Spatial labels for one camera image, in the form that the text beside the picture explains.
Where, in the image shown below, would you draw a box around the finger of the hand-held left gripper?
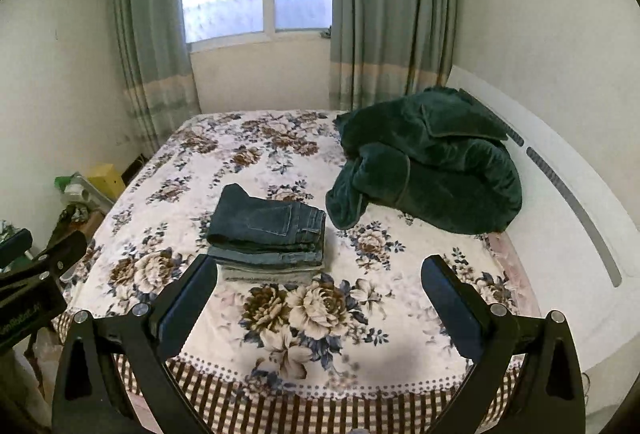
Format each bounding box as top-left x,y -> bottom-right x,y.
30,230 -> 88,285
0,229 -> 34,271

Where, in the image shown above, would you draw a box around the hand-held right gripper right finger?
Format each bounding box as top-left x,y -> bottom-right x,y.
421,255 -> 587,434

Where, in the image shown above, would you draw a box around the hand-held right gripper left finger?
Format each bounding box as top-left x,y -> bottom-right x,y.
51,254 -> 219,434

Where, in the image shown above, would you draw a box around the dark blue denim pants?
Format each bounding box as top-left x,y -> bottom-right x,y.
206,183 -> 327,257

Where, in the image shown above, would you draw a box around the stack of folded pants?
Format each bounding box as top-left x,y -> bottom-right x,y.
207,244 -> 326,286

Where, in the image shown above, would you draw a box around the brown cabinet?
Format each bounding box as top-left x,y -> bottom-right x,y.
57,206 -> 108,245

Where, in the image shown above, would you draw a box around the bed with floral bedspread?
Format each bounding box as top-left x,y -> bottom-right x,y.
52,110 -> 543,434

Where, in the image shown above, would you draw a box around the yellow box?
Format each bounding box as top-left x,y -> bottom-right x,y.
87,163 -> 127,201

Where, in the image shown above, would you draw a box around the white curved headboard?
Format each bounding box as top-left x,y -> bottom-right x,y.
445,64 -> 640,420

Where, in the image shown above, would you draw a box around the dark green velvet blanket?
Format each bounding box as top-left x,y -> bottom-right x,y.
325,86 -> 523,235

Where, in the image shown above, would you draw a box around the grey-green curtain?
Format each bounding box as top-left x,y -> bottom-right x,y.
107,0 -> 202,150
327,0 -> 458,112

